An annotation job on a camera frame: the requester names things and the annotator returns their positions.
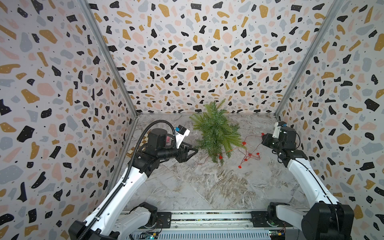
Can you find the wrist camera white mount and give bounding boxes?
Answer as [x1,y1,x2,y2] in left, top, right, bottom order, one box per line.
[273,121,287,139]
[175,125,191,149]

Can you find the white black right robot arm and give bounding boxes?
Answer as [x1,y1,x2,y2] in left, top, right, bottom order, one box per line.
[262,121,355,240]

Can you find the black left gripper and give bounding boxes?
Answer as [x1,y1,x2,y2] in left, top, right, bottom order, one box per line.
[157,141,199,164]

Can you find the metal base rail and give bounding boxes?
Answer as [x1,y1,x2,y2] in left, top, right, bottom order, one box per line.
[119,208,301,240]

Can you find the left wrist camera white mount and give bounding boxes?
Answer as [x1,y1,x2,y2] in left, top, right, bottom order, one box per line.
[175,125,191,149]

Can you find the metal corner post right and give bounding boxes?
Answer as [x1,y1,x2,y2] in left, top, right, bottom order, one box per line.
[274,0,344,121]

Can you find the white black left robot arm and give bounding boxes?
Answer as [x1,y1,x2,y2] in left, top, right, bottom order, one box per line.
[69,126,198,240]

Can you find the metal corner post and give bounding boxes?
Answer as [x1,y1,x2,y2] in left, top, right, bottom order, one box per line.
[78,0,138,119]
[274,0,344,121]

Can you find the small green christmas tree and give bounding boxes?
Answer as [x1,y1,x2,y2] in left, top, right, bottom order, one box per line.
[190,100,245,166]

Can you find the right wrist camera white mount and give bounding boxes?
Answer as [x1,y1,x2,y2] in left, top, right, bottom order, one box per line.
[273,121,287,139]

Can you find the metal corner post left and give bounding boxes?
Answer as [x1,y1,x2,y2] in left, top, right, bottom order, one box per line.
[78,0,138,119]

